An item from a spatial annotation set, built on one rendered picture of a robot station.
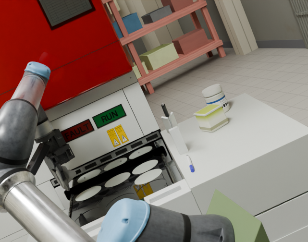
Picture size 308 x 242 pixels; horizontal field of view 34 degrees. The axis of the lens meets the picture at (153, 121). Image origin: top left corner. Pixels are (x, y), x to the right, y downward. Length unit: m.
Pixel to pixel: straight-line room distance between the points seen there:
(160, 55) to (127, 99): 6.06
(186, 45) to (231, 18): 0.91
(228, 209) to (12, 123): 0.53
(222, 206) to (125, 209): 0.23
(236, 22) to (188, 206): 6.45
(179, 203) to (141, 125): 0.63
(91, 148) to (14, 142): 0.73
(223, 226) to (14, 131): 0.52
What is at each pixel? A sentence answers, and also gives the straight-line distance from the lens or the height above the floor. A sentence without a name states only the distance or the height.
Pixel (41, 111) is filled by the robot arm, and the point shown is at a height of 1.24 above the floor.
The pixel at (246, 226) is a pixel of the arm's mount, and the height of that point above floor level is 0.99.
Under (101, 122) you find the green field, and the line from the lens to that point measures 1.87.
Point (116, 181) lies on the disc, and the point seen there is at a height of 0.90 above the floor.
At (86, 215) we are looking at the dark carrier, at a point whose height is 0.90.
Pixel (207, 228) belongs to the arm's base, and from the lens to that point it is 0.99.
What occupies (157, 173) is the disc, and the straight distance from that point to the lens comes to 1.70.
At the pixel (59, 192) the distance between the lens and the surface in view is 1.93.
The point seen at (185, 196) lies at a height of 0.95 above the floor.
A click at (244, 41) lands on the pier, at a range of 7.70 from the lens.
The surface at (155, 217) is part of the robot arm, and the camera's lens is 0.96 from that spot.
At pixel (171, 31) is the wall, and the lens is 10.71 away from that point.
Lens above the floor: 1.46
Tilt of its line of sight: 14 degrees down
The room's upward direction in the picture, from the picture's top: 25 degrees counter-clockwise
